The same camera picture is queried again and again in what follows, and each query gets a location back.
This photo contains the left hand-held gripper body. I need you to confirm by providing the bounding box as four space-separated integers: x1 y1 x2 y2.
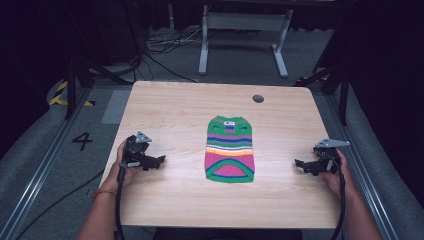
119 130 153 170

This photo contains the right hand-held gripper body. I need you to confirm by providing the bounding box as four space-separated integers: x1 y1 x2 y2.
312 138 351 175

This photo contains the striped knit pet sweater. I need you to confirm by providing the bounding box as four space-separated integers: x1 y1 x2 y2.
203 115 256 184

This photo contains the person's right hand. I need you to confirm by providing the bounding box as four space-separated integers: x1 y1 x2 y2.
321 148 355 198

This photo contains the person's left hand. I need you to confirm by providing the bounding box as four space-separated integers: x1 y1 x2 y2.
100 139 140 194

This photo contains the black metal stand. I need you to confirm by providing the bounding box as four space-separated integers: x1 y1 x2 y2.
64 55 135 120
294 64 350 127

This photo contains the aluminium floor rail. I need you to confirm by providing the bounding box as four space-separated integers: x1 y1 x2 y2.
323 94 400 240
0 87 93 240

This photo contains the right hand-held gripper black cable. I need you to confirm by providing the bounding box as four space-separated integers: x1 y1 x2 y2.
329 169 347 240

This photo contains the hand-held gripper black cable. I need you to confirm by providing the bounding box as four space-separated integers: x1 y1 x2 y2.
114 165 127 240
329 169 347 240

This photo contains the left hand-held gripper black cable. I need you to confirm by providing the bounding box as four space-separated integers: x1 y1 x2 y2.
114 165 127 240

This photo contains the red string bracelet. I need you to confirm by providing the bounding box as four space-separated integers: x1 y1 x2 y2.
92 189 117 198

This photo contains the thin black floor cable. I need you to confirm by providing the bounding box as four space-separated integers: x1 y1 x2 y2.
14 169 106 240

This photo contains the tangle of floor cables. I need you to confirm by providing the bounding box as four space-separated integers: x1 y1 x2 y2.
142 27 205 84

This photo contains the white metal desk frame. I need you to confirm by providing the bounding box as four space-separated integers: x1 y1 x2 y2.
198 4 295 79

